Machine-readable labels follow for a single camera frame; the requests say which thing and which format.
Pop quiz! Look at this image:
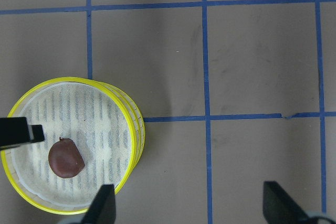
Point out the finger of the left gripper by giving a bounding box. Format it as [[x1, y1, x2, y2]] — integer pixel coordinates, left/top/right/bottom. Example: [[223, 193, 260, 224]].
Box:
[[1, 117, 45, 148]]

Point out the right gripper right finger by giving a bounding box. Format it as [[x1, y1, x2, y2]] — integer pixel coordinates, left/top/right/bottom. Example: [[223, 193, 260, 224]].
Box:
[[262, 180, 336, 224]]

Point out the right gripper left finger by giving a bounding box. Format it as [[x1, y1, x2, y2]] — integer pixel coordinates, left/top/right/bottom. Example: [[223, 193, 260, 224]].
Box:
[[79, 184, 117, 224]]

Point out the brown bun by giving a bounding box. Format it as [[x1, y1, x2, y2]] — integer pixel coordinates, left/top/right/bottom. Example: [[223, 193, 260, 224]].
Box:
[[48, 137, 85, 178]]

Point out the yellow steamer layer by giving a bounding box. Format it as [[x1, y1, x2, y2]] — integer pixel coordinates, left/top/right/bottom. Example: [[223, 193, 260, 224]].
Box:
[[99, 82, 145, 168], [1, 77, 145, 215]]

